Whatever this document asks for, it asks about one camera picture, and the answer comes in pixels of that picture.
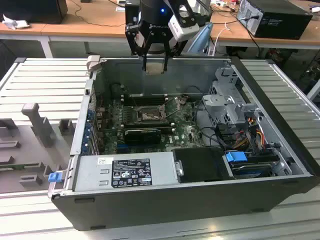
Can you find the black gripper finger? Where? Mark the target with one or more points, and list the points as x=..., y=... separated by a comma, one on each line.
x=165, y=62
x=131, y=42

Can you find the silver CPU plate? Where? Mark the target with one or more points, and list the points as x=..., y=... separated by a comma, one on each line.
x=155, y=68

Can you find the black RAM slot bank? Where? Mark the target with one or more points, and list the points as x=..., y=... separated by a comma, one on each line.
x=147, y=126
x=147, y=99

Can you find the CPU socket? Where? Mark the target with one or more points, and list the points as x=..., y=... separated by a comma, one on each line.
x=150, y=116

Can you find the small black computer tower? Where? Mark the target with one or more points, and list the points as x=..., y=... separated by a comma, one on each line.
x=131, y=12

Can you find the pale blue teach pendant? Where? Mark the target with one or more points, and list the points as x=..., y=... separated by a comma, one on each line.
x=200, y=40

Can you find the grey case latch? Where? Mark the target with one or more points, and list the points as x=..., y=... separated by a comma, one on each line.
x=93, y=63

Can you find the grey metal drive cage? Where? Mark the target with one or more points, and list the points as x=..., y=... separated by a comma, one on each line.
x=220, y=102

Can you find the black graphics card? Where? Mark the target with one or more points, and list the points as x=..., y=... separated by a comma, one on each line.
x=142, y=137

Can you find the green motherboard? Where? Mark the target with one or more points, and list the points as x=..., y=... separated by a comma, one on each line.
x=185, y=140

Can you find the large black box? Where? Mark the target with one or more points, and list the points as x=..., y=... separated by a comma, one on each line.
x=32, y=10

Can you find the black plastic shroud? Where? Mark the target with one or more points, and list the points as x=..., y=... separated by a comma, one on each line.
x=200, y=165

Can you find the crumpled white paper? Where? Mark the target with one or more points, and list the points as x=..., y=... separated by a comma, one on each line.
x=15, y=23

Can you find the hard disk in blue carrier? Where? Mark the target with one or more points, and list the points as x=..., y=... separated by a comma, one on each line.
x=235, y=160

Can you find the black desktop computer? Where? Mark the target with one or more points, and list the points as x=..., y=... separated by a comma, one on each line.
x=282, y=22

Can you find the grey power supply unit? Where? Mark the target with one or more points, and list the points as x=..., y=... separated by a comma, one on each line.
x=87, y=172

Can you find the grey parts rack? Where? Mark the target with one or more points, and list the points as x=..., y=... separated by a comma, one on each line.
x=30, y=147

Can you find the black open PC case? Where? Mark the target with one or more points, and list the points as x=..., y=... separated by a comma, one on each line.
x=175, y=210

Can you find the blue case latch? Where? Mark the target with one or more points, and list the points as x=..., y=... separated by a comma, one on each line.
x=54, y=177

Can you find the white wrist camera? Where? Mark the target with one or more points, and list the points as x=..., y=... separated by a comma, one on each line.
x=183, y=28

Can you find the wooden desk with white frame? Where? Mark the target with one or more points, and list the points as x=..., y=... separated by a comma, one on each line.
x=235, y=35
x=75, y=27

